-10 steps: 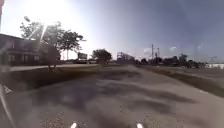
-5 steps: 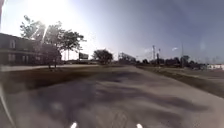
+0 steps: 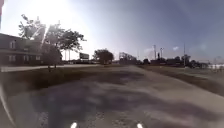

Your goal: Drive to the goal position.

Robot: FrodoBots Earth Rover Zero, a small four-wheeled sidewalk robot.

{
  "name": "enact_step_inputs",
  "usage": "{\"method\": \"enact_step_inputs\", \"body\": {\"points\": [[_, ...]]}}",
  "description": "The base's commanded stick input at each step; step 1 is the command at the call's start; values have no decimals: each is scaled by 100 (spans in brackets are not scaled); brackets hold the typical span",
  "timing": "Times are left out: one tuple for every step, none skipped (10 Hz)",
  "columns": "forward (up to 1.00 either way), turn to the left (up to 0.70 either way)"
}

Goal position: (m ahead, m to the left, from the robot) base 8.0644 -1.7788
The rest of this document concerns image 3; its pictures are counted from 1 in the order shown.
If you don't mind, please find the dark two-storey building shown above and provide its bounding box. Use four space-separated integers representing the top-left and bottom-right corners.
0 32 63 67

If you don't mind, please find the grey asphalt path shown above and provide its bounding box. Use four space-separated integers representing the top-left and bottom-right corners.
0 64 224 128

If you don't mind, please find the billboard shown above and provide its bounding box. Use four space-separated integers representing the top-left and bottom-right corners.
79 52 90 61

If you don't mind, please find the large spreading tree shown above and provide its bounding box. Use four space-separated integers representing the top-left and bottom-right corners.
18 13 87 70

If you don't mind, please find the distant building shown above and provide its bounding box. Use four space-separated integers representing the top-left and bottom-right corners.
118 51 138 65

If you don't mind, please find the row of poles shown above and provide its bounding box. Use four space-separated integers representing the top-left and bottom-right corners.
152 43 188 66

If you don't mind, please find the grass area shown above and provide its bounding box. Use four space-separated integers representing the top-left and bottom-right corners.
0 65 134 95

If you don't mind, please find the small round dark tree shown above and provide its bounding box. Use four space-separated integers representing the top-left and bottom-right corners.
92 48 115 65

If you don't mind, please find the grass strip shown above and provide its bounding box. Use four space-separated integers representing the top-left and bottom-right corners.
139 64 224 98

